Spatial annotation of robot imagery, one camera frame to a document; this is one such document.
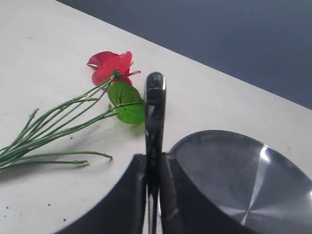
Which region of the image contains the round stainless steel plate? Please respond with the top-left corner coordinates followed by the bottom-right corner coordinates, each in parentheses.
top-left (171, 130), bottom-right (312, 234)

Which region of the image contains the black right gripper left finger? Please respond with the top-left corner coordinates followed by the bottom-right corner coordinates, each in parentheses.
top-left (58, 154), bottom-right (147, 234)

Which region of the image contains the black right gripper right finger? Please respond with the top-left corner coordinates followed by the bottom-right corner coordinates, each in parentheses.
top-left (159, 153), bottom-right (251, 234)

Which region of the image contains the red artificial anthurium flower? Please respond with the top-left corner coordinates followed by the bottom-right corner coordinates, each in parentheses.
top-left (0, 51), bottom-right (145, 170)

